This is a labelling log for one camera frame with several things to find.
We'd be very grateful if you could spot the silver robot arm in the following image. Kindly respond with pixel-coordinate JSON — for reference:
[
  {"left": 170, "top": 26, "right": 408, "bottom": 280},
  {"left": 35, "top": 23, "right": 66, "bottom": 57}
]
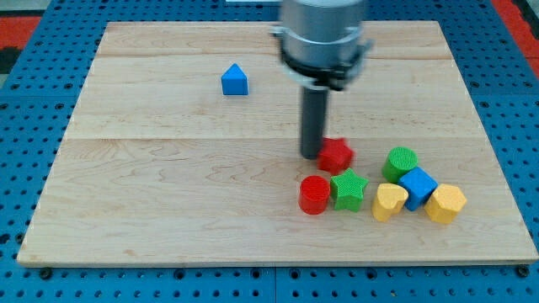
[{"left": 272, "top": 0, "right": 371, "bottom": 91}]

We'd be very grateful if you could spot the red star block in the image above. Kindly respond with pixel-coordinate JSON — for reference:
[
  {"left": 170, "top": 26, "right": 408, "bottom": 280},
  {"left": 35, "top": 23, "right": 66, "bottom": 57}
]
[{"left": 317, "top": 137, "right": 355, "bottom": 175}]

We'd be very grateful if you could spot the blue triangle block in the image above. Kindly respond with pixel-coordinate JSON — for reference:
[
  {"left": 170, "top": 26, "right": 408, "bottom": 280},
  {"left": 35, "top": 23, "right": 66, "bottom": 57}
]
[{"left": 221, "top": 63, "right": 248, "bottom": 95}]

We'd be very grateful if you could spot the green star block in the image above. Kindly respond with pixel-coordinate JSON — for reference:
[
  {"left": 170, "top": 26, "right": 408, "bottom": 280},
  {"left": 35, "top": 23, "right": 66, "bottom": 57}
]
[{"left": 330, "top": 168, "right": 369, "bottom": 212}]

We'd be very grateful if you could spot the red cylinder block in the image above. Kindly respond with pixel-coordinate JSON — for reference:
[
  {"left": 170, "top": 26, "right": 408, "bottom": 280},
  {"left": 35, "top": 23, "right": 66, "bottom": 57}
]
[{"left": 298, "top": 175, "right": 330, "bottom": 215}]

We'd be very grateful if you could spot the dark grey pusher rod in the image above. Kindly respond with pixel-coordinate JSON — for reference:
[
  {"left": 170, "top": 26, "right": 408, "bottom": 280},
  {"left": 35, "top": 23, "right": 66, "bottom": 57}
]
[{"left": 300, "top": 88, "right": 328, "bottom": 160}]

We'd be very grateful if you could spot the light wooden board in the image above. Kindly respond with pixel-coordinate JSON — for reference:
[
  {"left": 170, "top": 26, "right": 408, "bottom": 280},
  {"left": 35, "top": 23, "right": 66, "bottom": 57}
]
[{"left": 17, "top": 21, "right": 538, "bottom": 268}]

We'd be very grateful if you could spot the yellow heart block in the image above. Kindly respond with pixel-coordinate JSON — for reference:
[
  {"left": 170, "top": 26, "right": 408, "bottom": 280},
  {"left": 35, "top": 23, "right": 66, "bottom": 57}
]
[{"left": 371, "top": 183, "right": 408, "bottom": 222}]

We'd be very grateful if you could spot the green cylinder block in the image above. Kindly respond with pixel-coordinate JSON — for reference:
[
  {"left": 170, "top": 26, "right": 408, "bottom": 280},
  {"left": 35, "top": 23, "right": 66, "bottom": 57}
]
[{"left": 382, "top": 146, "right": 419, "bottom": 183}]

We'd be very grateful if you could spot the blue cube block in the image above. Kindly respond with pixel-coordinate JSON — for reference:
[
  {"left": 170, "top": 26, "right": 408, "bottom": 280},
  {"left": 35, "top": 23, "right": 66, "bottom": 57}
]
[{"left": 398, "top": 167, "right": 438, "bottom": 211}]

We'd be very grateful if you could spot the yellow hexagon block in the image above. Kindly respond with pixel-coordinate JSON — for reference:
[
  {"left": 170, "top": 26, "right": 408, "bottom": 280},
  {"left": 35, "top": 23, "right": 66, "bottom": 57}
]
[{"left": 424, "top": 183, "right": 467, "bottom": 224}]

